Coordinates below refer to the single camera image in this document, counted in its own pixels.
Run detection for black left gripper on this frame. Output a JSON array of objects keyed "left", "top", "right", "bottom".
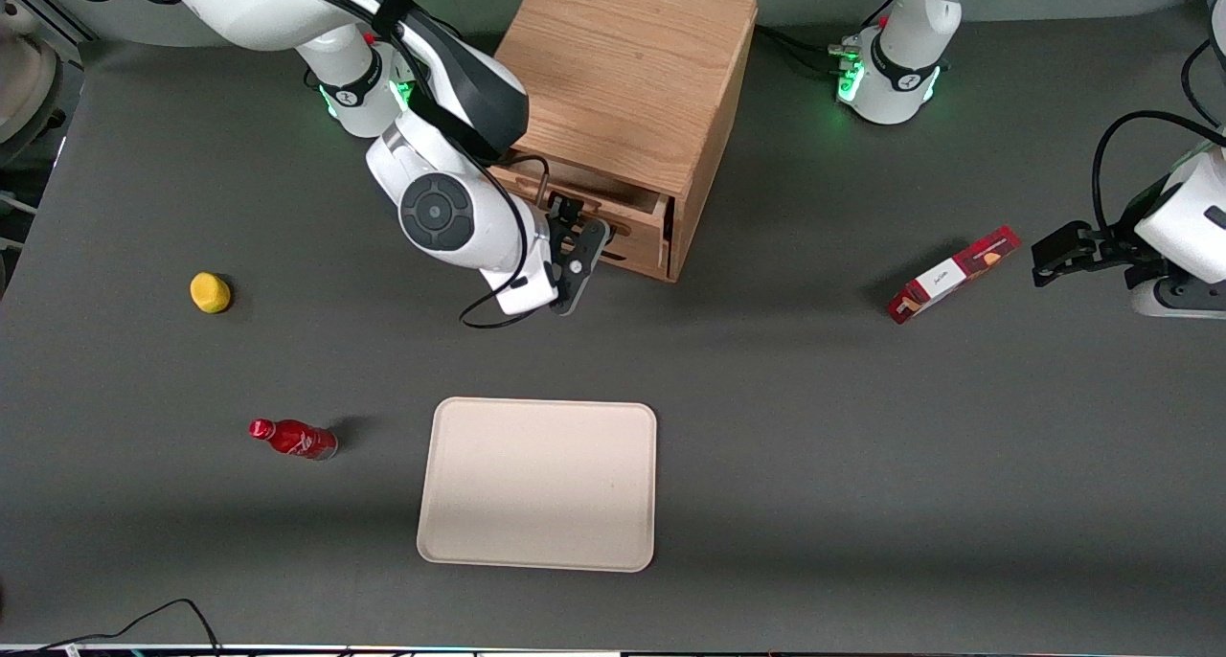
[{"left": 1033, "top": 218, "right": 1168, "bottom": 290}]

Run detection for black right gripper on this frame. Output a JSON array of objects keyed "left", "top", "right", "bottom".
[{"left": 548, "top": 195, "right": 612, "bottom": 316}]

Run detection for black metal drawer handle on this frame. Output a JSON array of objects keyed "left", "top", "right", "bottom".
[{"left": 512, "top": 152, "right": 554, "bottom": 208}]

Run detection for wooden drawer with black handle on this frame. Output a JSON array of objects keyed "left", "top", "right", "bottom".
[{"left": 498, "top": 145, "right": 671, "bottom": 225}]

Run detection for wooden drawer cabinet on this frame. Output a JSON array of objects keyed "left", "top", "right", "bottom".
[{"left": 493, "top": 0, "right": 759, "bottom": 284}]

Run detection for red tartan cookie box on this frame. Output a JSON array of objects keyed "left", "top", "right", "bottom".
[{"left": 886, "top": 225, "right": 1022, "bottom": 326}]

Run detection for beige plastic tray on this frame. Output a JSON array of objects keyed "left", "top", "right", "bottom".
[{"left": 417, "top": 396, "right": 658, "bottom": 574}]

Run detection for red drink bottle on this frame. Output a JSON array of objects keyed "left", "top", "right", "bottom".
[{"left": 249, "top": 418, "right": 339, "bottom": 462}]

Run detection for yellow lemon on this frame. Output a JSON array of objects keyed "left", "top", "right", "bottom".
[{"left": 190, "top": 272, "right": 233, "bottom": 314}]

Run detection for beige round object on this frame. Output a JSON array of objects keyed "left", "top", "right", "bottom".
[{"left": 0, "top": 0, "right": 60, "bottom": 150}]

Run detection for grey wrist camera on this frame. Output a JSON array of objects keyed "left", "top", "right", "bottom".
[{"left": 1130, "top": 276, "right": 1226, "bottom": 320}]

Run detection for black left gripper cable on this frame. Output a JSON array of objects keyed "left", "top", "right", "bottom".
[{"left": 1094, "top": 110, "right": 1226, "bottom": 238}]

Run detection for wooden drawer without visible handle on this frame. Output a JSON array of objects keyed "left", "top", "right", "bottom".
[{"left": 584, "top": 218, "right": 671, "bottom": 283}]

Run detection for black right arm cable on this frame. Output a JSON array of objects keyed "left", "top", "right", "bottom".
[{"left": 62, "top": 0, "right": 554, "bottom": 330}]

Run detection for black looped background cable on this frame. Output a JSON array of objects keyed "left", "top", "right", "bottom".
[{"left": 1181, "top": 39, "right": 1226, "bottom": 128}]

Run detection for black left arm base cables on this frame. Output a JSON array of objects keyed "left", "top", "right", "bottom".
[{"left": 754, "top": 0, "right": 897, "bottom": 76}]

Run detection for thin black table cable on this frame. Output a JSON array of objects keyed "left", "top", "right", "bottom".
[{"left": 0, "top": 598, "right": 223, "bottom": 657}]

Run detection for aluminium frame rail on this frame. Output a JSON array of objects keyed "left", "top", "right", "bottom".
[{"left": 14, "top": 0, "right": 97, "bottom": 45}]

